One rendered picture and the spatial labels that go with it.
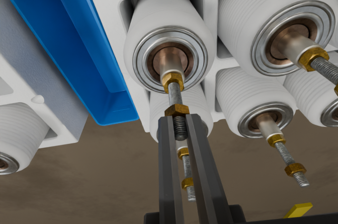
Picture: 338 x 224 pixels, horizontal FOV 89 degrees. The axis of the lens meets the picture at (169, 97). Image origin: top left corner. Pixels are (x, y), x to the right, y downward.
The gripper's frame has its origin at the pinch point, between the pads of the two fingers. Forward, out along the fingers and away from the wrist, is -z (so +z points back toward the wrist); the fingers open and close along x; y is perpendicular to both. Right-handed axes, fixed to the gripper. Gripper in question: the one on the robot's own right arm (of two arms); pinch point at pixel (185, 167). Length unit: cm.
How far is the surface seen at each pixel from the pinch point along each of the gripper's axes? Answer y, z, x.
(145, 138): 46, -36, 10
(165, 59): -1.0, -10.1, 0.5
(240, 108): 8.1, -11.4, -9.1
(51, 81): 8.4, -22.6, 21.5
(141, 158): 61, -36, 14
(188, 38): -2.6, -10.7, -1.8
